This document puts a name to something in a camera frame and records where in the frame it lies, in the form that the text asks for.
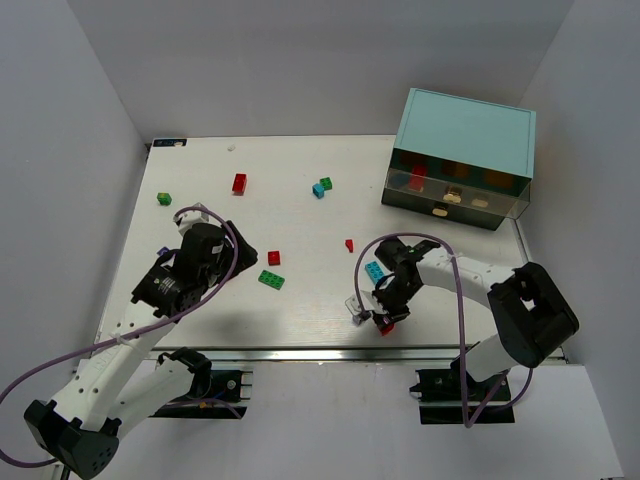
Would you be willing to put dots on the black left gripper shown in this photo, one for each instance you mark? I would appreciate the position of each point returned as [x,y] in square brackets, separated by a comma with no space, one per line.
[232,248]

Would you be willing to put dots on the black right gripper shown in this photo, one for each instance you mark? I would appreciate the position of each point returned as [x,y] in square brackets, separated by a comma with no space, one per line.
[391,310]

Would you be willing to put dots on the red rounded lego brick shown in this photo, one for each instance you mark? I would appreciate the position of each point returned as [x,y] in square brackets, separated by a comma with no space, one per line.
[386,329]

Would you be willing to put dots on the small red square lego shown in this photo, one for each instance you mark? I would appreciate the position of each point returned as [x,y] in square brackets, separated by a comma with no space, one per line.
[274,258]

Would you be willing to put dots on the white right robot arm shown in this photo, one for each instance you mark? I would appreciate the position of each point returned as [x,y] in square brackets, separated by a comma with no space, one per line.
[531,316]

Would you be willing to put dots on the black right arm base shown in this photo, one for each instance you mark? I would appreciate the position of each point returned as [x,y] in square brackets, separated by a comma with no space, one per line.
[439,396]

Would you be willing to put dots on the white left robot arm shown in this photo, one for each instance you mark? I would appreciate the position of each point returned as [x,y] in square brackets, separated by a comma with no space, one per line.
[82,425]

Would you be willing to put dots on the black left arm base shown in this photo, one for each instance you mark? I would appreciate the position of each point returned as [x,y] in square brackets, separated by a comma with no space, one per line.
[226,398]

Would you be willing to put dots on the green flat lego plate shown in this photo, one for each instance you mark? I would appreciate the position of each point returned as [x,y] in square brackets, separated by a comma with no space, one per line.
[271,279]

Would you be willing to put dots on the long cyan lego brick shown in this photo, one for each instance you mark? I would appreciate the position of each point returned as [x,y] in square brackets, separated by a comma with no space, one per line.
[374,271]

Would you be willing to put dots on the large red lego brick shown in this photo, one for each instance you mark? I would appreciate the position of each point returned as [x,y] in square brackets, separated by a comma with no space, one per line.
[239,184]

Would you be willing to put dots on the small cyan lego brick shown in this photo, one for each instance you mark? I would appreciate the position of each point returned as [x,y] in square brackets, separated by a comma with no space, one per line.
[318,191]

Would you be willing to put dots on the green yellow lego cube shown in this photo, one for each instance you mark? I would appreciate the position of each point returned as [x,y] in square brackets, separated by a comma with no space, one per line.
[164,198]

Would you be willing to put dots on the small green lego brick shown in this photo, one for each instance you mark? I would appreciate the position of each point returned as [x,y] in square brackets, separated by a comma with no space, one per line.
[326,183]

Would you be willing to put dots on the dark corner label sticker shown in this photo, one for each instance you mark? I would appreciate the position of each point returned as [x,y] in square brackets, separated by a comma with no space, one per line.
[169,142]

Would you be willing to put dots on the clear open drawer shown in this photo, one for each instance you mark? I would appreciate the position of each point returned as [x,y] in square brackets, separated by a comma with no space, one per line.
[478,206]

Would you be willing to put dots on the teal drawer organizer box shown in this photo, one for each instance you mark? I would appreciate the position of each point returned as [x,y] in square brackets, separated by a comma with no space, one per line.
[465,140]

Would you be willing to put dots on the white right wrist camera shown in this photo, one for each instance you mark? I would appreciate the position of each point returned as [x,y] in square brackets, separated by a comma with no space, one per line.
[362,304]

